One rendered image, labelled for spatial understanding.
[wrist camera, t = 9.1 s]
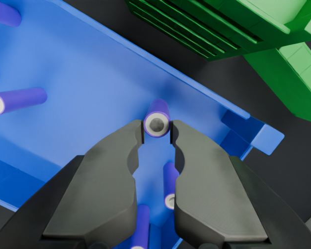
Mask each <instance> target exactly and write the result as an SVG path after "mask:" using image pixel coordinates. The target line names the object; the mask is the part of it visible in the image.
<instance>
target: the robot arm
mask: <svg viewBox="0 0 311 249"><path fill-rule="evenodd" d="M144 142H145V130H144V121H143V120H133V121H132V122H130V123H128V124H127V125H125V126H123V127H121V128H120V129H118V130H116V131H114V132H113V133H111V134H109V135H108V136H106V137H104V138H103V139H102V140H100V141H99V142H98V143H96V144H95V145H94V146H93V147H92V148H91V149H89V150H88V151H87V152H86V153H85V154H84V155H76V156H75V157H74V158H73V159H72V160H71V161H70V162H69V163H67V164H66V165H65V166H64V167H63V168H62V169H61V170H60V171H59V172H58V173H56V174H55V175H54V176H53V177H52V178H51V179H50V180H49V181H48V182H46V183H45V184H44V185H43V186H42V187H41V188H40V189H39V190H38V191H36V192H35V193H34V194H33V195H32V196H31V197H30V198H29V199H28V200H27V201H26V202H25V203H24V204H23V205H22V206H21V207H20V208H19V209H18V210H17V211H16V212H15V213H14V215H13V216H12V217H11V218H10V219H9V220H8V221H7V222H6V223H5V225H4V226H3V227H2V228H1V229H0V249H113V248H114V247H116V246H117V245H119V244H120V243H122V242H123V241H125V240H126V239H128V238H129V237H130V236H132V235H133V233H134V232H135V230H136V223H137V209H138V208H137V195H136V183H135V179H134V177H133V173H134V172H135V170H136V169H137V168H138V167H139V159H138V149H139V148H140V147H141V145H142V144H144ZM170 144H172V145H173V147H174V148H175V165H174V166H175V168H176V169H177V171H178V172H179V174H180V175H179V176H178V177H177V179H176V181H175V198H174V229H175V232H176V234H177V235H178V236H179V237H180V238H182V239H183V240H184V241H186V242H187V243H189V244H190V245H191V246H193V247H194V248H196V249H311V231H310V229H309V228H308V227H307V226H306V224H305V223H304V222H303V221H302V219H301V218H300V217H299V216H298V215H297V214H296V213H295V211H294V210H293V209H292V208H291V207H290V206H289V205H288V204H287V203H286V202H285V201H284V200H283V199H282V198H281V197H280V196H279V195H278V194H277V193H276V192H275V191H273V190H272V189H271V188H270V187H269V186H268V185H267V184H266V183H265V182H264V181H263V180H262V179H261V178H260V177H259V176H258V175H257V174H255V173H254V172H253V171H252V170H251V169H250V168H249V167H248V166H247V165H246V164H245V163H244V162H243V161H242V160H241V159H240V158H239V157H237V156H230V155H229V154H228V153H227V152H226V151H225V150H224V149H223V148H222V147H221V146H219V145H218V144H217V143H216V142H214V141H213V140H212V139H210V138H209V137H207V136H206V135H204V134H203V133H201V132H199V131H197V130H196V129H194V128H192V127H191V126H189V125H187V124H186V123H184V122H182V121H181V120H173V121H170Z"/></svg>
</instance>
